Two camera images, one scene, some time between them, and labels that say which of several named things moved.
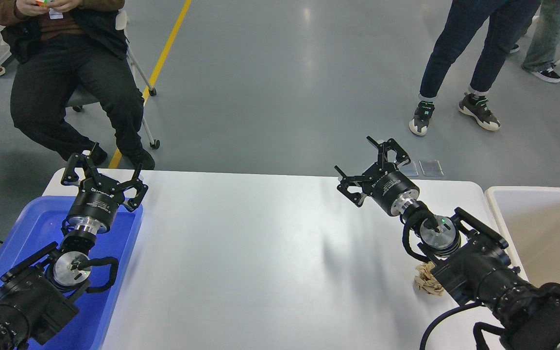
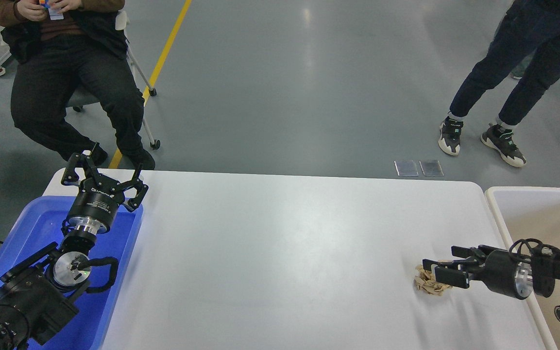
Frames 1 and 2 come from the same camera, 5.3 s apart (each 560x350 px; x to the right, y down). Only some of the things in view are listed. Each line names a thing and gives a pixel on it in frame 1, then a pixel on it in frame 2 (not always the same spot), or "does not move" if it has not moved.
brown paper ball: (426, 281) does not move
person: (546, 38) → (518, 71)
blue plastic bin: (37, 224) does not move
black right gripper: (389, 187) → (496, 268)
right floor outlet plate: (431, 167) does not move
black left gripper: (96, 205) does not move
